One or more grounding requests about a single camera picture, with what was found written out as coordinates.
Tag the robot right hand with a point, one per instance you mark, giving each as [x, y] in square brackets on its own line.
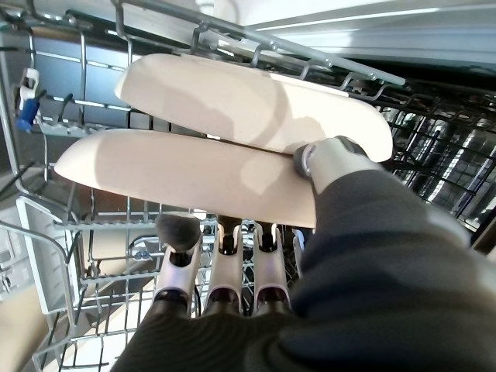
[368, 290]

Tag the beige ceramic plate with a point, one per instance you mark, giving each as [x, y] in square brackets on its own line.
[213, 93]
[174, 170]

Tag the blue white rack clip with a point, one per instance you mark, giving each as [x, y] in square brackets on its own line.
[28, 110]

